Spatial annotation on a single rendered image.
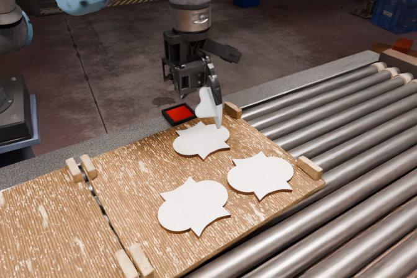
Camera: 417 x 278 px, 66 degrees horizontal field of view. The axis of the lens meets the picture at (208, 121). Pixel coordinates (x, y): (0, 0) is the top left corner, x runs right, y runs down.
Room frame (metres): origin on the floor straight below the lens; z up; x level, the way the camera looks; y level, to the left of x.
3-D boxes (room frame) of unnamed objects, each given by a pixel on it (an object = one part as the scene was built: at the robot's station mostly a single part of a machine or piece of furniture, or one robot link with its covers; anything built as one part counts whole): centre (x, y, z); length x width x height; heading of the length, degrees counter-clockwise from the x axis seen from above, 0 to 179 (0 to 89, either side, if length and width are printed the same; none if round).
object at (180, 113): (0.74, 0.08, 0.92); 0.06 x 0.06 x 0.01; 31
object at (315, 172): (0.51, -0.22, 0.95); 0.06 x 0.02 x 0.03; 34
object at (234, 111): (0.73, -0.07, 0.95); 0.06 x 0.02 x 0.03; 34
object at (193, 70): (0.59, 0.04, 1.16); 0.09 x 0.08 x 0.12; 124
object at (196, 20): (0.59, 0.03, 1.24); 0.08 x 0.08 x 0.05
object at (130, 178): (0.51, 0.02, 0.93); 0.41 x 0.35 x 0.02; 124
